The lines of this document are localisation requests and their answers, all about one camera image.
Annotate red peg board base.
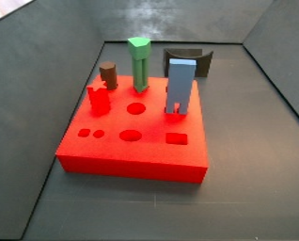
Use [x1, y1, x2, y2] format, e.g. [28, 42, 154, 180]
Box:
[56, 75, 208, 183]

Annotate black curved fixture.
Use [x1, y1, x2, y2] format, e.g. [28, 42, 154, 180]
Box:
[163, 48, 213, 77]

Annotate red star peg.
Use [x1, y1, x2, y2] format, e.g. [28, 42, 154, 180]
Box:
[86, 81, 110, 116]

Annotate brown hexagonal peg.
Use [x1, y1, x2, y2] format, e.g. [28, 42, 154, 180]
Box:
[98, 61, 117, 90]

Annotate blue rectangular peg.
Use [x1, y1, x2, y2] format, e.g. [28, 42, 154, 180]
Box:
[165, 58, 196, 115]

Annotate green pentagon peg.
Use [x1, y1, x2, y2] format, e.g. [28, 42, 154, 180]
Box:
[128, 37, 150, 92]

